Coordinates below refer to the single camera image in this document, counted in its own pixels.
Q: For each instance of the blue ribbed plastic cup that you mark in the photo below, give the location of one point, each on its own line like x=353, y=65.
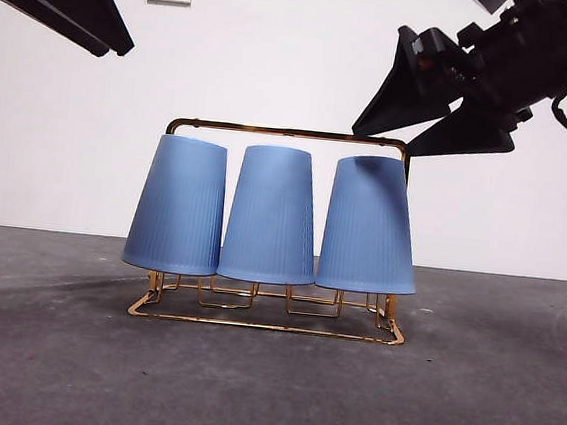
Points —
x=270, y=221
x=369, y=231
x=178, y=212

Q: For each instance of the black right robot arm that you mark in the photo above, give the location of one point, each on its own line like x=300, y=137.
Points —
x=556, y=43

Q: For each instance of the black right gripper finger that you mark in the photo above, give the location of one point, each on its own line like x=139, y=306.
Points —
x=472, y=135
x=405, y=98

